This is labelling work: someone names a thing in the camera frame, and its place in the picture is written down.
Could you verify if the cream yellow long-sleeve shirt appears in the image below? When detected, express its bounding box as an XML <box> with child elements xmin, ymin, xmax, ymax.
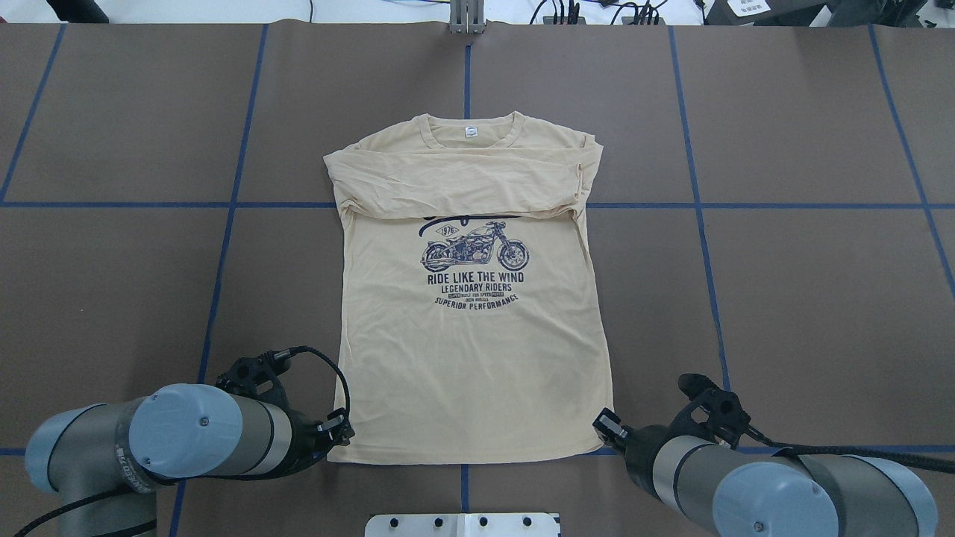
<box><xmin>324</xmin><ymin>112</ymin><xmax>613</xmax><ymax>465</ymax></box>

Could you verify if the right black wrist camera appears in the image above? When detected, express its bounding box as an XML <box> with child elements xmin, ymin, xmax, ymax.
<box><xmin>671</xmin><ymin>373</ymin><xmax>751</xmax><ymax>450</ymax></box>

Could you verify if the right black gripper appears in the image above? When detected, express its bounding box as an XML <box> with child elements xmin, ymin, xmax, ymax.
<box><xmin>593</xmin><ymin>408</ymin><xmax>673</xmax><ymax>493</ymax></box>

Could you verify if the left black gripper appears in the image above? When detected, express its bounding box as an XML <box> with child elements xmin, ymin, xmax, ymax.
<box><xmin>280</xmin><ymin>408</ymin><xmax>355</xmax><ymax>474</ymax></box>

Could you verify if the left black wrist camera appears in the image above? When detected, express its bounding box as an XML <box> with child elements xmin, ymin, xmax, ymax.
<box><xmin>214</xmin><ymin>349</ymin><xmax>291</xmax><ymax>410</ymax></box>

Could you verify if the aluminium frame post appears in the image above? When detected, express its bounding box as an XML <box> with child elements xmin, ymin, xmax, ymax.
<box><xmin>449</xmin><ymin>0</ymin><xmax>486</xmax><ymax>34</ymax></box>

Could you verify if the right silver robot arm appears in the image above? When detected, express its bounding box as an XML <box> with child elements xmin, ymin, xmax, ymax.
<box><xmin>593</xmin><ymin>409</ymin><xmax>940</xmax><ymax>536</ymax></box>

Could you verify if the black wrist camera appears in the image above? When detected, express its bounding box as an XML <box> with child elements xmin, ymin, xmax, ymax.
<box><xmin>671</xmin><ymin>373</ymin><xmax>751</xmax><ymax>450</ymax></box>
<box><xmin>214</xmin><ymin>349</ymin><xmax>291</xmax><ymax>410</ymax></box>

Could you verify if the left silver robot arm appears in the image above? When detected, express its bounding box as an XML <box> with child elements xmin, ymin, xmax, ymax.
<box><xmin>18</xmin><ymin>383</ymin><xmax>354</xmax><ymax>536</ymax></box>

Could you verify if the black power adapter box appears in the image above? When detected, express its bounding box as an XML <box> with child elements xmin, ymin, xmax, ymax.
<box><xmin>704</xmin><ymin>1</ymin><xmax>828</xmax><ymax>27</ymax></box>

